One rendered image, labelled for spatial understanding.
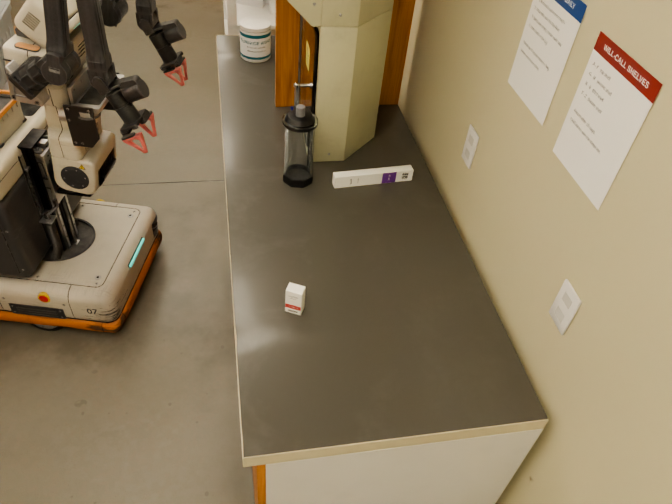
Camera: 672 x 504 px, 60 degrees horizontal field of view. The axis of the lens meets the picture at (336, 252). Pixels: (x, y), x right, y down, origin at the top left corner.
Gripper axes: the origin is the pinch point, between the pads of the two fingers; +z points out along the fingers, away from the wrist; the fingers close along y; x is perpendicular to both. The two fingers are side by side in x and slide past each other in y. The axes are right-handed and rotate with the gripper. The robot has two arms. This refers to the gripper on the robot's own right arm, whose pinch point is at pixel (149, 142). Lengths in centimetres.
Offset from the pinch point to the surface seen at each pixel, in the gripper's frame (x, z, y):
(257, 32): -24, 3, 74
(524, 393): -99, 56, -78
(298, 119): -52, 6, -6
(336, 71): -65, 2, 8
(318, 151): -49, 26, 7
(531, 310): -105, 48, -59
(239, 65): -12, 12, 71
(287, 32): -46, -3, 42
